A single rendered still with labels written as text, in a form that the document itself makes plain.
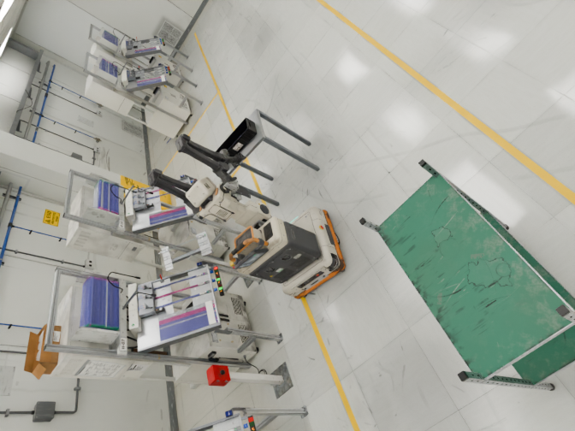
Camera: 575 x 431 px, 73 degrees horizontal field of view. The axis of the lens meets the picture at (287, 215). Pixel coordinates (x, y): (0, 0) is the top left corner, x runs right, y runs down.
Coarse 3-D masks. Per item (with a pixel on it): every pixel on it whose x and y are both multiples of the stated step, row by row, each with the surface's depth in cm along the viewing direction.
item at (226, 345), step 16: (224, 304) 406; (240, 304) 423; (224, 320) 389; (240, 320) 405; (208, 336) 360; (224, 336) 373; (240, 336) 389; (176, 352) 391; (192, 352) 371; (208, 352) 360; (224, 352) 369; (256, 352) 388; (176, 368) 382; (192, 368) 369; (208, 368) 379; (208, 384) 402
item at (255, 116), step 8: (256, 112) 390; (256, 120) 385; (272, 120) 404; (256, 128) 380; (280, 128) 414; (288, 128) 420; (256, 136) 375; (264, 136) 368; (296, 136) 427; (248, 144) 381; (256, 144) 371; (272, 144) 375; (240, 152) 387; (248, 152) 377; (288, 152) 387; (304, 160) 400; (232, 168) 390; (248, 168) 451; (256, 168) 458; (312, 168) 412; (264, 176) 466; (256, 192) 428; (264, 200) 437; (272, 200) 442
